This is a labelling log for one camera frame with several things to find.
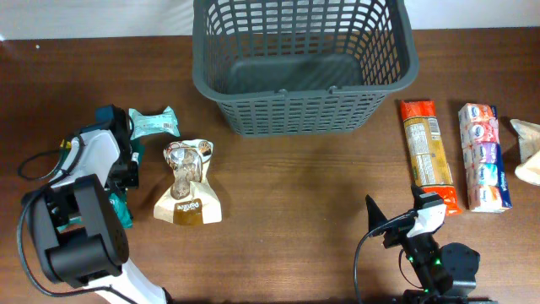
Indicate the orange biscuit roll pack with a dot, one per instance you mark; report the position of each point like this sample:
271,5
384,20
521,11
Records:
430,168

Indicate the teal snack packet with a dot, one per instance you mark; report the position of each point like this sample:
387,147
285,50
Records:
165,122

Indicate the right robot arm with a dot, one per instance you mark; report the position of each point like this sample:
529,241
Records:
446,274

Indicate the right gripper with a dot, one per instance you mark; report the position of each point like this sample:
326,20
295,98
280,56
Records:
396,233

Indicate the grey plastic lattice basket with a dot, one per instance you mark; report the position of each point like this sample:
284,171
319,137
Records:
301,66

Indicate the cream crumpled bag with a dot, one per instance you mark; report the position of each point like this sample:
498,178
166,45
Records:
528,140

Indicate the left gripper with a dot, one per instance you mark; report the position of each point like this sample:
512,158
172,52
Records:
127,170

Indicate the beige brown snack pouch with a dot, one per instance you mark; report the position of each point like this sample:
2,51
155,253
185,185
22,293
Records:
190,200

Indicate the green Nescafe coffee bag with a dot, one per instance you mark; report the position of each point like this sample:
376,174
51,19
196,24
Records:
117,198

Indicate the multicolour tissue packet bundle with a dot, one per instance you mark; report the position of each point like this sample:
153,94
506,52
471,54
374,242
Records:
487,187

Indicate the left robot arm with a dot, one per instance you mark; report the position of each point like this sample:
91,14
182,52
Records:
71,235

